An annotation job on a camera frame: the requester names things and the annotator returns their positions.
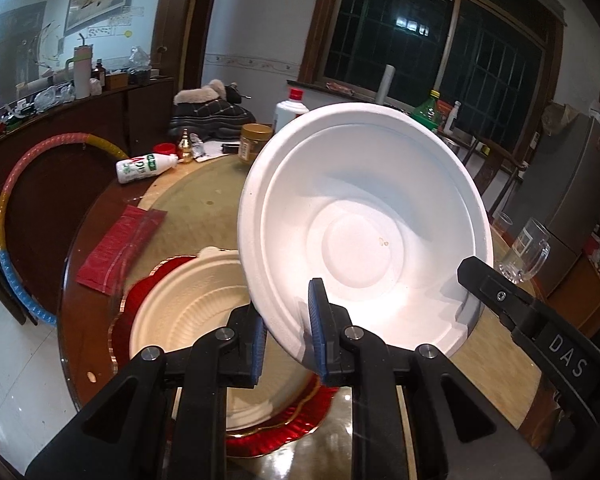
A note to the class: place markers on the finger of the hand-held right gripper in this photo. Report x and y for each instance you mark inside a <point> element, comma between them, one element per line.
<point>497,292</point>

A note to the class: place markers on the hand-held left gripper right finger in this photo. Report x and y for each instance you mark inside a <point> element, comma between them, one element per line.
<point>318,330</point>

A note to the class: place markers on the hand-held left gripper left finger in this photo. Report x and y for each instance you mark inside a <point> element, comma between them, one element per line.
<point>256,340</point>

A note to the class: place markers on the beige plastic bowl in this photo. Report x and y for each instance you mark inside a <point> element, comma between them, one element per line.
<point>190,305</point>

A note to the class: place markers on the red gold-rimmed plate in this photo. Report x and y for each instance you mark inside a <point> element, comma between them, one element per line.
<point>275,444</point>

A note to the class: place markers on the white foam bowl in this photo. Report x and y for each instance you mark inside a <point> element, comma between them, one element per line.
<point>360,220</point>

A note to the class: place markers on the glass mug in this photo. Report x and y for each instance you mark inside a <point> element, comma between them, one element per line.
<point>527,250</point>

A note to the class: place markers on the clear drinking glass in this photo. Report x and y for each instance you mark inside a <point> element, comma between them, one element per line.
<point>502,225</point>

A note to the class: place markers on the grey refrigerator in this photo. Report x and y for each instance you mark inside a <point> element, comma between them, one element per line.
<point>565,195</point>

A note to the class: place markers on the wooden armchair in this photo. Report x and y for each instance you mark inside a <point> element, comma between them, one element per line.
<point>495,170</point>

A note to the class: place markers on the red foil packet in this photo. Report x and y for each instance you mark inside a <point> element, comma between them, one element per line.
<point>120,245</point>

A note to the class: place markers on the small white bottle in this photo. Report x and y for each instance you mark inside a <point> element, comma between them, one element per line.
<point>453,117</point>

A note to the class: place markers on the black lighter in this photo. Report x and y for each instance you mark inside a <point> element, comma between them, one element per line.
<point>230,148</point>

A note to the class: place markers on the green plastic bottle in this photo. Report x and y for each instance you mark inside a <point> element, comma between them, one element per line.
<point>426,112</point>

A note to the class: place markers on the white paper sheet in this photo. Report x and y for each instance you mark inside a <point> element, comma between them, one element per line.
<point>212,149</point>

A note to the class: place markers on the peanut butter jar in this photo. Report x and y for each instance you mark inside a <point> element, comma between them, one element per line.
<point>254,142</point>

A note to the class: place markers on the small gold bottle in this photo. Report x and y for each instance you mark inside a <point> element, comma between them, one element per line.
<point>184,149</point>

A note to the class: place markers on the white milk drink bottle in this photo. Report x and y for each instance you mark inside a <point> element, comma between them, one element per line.
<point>142,167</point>

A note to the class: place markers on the white liquor bottle red cap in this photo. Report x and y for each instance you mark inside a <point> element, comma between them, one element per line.
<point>287,115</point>

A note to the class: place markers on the white paper roll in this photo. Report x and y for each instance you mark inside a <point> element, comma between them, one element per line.
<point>386,85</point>

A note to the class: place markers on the black fur-lined boots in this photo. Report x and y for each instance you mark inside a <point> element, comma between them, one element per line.
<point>205,110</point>

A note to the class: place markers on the wooden sideboard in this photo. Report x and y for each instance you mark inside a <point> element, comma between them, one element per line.
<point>105,120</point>

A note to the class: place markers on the dark window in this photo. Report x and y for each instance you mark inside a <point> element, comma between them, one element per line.
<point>430,25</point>

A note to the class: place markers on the multicoloured hula hoop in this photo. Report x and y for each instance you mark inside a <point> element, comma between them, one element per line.
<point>7,220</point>

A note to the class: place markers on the clear plastic bag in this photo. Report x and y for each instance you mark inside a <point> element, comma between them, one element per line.
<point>50,97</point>

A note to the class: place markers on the white tumbler with straw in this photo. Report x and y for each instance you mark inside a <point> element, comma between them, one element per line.
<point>81,72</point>

